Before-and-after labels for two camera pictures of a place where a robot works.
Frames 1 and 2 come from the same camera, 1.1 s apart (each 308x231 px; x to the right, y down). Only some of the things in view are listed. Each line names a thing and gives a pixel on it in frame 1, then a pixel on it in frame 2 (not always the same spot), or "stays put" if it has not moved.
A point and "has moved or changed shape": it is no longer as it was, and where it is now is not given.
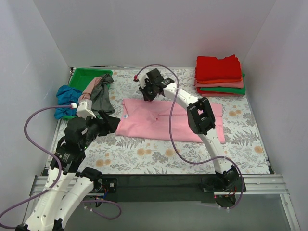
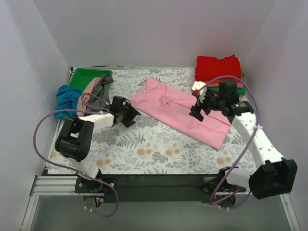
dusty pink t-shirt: (90, 89) stays put
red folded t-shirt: (210, 68) stays put
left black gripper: (103, 122) to (126, 113)
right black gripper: (149, 90) to (200, 106)
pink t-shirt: (149, 121) has moved or changed shape
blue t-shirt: (66, 96) stays put
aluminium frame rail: (252, 185) stays put
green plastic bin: (82, 78) stays put
